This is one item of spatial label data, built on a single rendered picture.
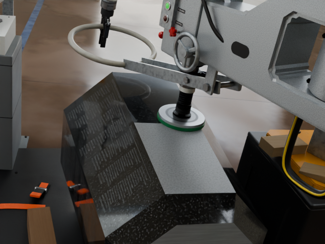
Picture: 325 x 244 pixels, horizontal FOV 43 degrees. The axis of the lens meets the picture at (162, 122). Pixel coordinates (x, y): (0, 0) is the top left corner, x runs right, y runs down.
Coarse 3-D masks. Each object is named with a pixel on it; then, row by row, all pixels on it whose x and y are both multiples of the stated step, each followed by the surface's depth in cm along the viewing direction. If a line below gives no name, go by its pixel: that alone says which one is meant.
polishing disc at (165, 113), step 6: (162, 108) 190; (168, 108) 191; (174, 108) 192; (192, 108) 195; (162, 114) 185; (168, 114) 186; (192, 114) 190; (198, 114) 191; (162, 120) 182; (168, 120) 181; (174, 120) 182; (180, 120) 183; (186, 120) 183; (192, 120) 184; (198, 120) 185; (204, 120) 186; (180, 126) 179; (186, 126) 179; (192, 126) 180; (198, 126) 182
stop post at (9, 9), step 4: (4, 0) 320; (8, 0) 321; (12, 0) 322; (4, 4) 322; (8, 4) 322; (12, 4) 323; (4, 8) 323; (8, 8) 324; (12, 8) 325; (4, 12) 324; (8, 12) 325; (12, 12) 326
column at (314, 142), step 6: (318, 132) 190; (324, 132) 188; (312, 138) 193; (318, 138) 191; (324, 138) 189; (312, 144) 194; (318, 144) 192; (324, 144) 190; (312, 150) 194; (318, 150) 192; (324, 150) 190; (318, 156) 193; (324, 156) 191
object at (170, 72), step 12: (144, 60) 214; (156, 60) 207; (144, 72) 196; (156, 72) 188; (168, 72) 181; (180, 72) 175; (204, 72) 179; (192, 84) 169; (204, 84) 158; (216, 84) 158; (228, 84) 164
